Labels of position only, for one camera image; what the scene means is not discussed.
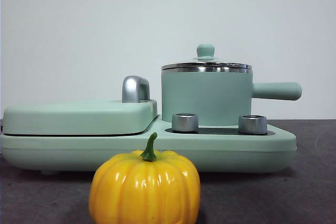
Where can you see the yellow toy pumpkin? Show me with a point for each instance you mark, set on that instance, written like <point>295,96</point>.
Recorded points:
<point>144,187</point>

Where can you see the glass lid with green knob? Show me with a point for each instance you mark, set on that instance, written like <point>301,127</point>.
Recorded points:
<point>205,51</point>

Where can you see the silver control knob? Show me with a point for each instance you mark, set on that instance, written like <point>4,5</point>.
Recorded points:
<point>185,123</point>
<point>252,125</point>

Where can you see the mint green breakfast machine base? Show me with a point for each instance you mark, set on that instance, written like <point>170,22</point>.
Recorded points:
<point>236,153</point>

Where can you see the mint green hinged griddle cover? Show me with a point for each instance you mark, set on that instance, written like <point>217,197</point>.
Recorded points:
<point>65,116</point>

